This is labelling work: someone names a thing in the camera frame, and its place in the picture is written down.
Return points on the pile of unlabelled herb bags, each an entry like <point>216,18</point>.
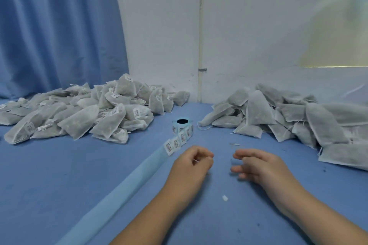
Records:
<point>287,118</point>

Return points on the person's right forearm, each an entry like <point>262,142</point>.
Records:
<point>325,222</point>

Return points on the person's left forearm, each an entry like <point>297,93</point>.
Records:
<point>146,224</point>

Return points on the blue label roll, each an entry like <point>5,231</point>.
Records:
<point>126,187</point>

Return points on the small white paper scrap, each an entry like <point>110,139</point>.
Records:
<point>225,198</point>

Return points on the person's right hand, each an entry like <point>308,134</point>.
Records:
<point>267,173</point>

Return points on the grey pipe clamp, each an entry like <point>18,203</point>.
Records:
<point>202,69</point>

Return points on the person's left hand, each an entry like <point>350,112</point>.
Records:
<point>187,173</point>

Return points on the blue curtain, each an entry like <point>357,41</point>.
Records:
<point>57,24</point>

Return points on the pile of labelled herb bags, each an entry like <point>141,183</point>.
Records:
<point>86,113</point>

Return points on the white wall pipe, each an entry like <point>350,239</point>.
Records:
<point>200,18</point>

